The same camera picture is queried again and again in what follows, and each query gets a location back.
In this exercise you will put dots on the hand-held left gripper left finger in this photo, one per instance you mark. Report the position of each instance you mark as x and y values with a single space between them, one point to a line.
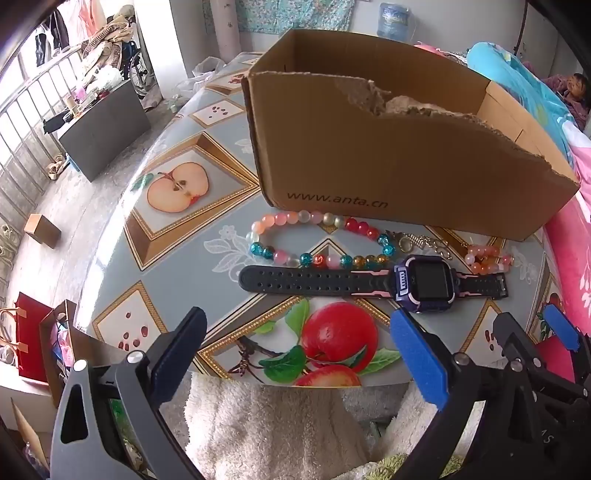
182 344

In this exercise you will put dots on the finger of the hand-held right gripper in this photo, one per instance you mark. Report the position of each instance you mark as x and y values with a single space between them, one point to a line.
508 332
561 327

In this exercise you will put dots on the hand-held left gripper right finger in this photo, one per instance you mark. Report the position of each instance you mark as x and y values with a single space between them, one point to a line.
420 360

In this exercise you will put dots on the black purple smartwatch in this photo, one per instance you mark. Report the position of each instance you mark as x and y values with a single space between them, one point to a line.
425 277

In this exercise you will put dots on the torn cardboard box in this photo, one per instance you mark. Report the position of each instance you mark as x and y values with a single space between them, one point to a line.
369 161

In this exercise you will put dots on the pink blanket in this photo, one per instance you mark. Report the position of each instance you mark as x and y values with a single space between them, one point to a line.
572 240

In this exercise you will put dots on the green fluffy cloth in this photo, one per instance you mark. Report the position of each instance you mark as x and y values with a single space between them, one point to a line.
415 468

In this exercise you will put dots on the brown paper bag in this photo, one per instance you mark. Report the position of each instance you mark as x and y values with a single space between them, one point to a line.
51 350

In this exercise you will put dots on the red paper bag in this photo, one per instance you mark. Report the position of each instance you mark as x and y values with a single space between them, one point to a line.
30 337

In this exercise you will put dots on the flat cardboard sheet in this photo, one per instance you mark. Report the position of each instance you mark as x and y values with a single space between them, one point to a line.
27 429

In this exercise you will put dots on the small brown closed carton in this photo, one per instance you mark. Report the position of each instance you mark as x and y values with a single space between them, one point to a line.
42 230

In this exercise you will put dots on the beige shoes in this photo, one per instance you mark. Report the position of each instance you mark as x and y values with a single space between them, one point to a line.
57 168

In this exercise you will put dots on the grey cabinet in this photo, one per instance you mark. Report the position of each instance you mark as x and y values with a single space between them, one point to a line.
106 134

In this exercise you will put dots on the blue blanket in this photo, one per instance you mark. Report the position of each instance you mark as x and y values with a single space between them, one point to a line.
512 78

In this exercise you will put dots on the white plastic bag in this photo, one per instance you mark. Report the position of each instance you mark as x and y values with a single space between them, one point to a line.
203 74

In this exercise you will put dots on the metal railing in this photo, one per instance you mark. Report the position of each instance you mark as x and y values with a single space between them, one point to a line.
27 115

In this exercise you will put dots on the wheelchair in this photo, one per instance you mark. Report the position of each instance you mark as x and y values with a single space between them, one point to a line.
138 69

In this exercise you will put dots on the pile of clothes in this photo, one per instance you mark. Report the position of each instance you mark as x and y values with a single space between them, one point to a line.
108 46

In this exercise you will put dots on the pale pink rolled mat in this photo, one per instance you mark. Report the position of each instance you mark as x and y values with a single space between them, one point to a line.
227 27

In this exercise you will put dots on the dark hanging clothes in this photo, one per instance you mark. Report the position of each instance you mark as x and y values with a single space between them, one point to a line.
46 41

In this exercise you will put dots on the blue water jug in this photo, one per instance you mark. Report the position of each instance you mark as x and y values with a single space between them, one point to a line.
393 21

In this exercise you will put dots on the pink hanging garment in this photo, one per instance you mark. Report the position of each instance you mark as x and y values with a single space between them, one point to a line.
90 14

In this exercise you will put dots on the floral wall cloth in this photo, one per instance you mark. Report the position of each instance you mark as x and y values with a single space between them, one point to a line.
295 14

